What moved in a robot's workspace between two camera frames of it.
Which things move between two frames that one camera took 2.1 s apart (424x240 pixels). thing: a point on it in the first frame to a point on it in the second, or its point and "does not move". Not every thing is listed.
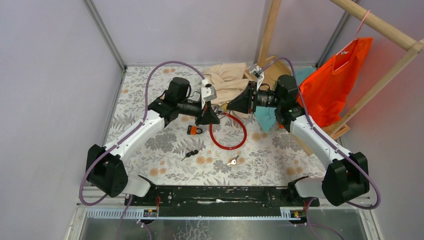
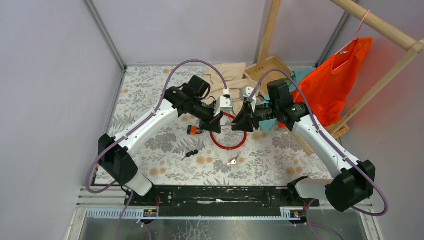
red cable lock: [238, 146] does not move
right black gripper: [244, 103] to [244, 119]
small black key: [191, 153] does not move
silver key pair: [233, 161] does not move
